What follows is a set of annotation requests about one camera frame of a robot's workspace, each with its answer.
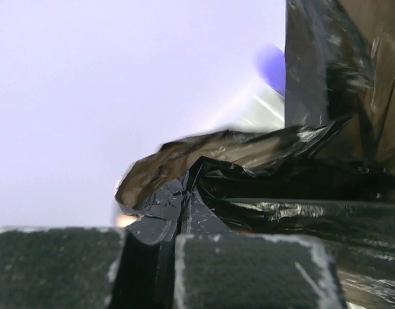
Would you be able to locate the black trash bag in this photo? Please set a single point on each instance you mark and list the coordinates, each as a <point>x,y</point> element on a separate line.
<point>328,174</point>

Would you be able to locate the purple microphone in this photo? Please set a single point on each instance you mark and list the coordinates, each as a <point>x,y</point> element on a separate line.
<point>270,64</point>

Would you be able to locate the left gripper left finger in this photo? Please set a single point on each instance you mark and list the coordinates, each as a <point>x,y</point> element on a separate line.
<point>88,267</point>

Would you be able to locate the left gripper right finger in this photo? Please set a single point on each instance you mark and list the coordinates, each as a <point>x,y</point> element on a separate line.
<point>217,268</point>

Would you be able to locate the beige microphone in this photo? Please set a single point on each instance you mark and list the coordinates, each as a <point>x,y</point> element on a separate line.
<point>123,220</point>

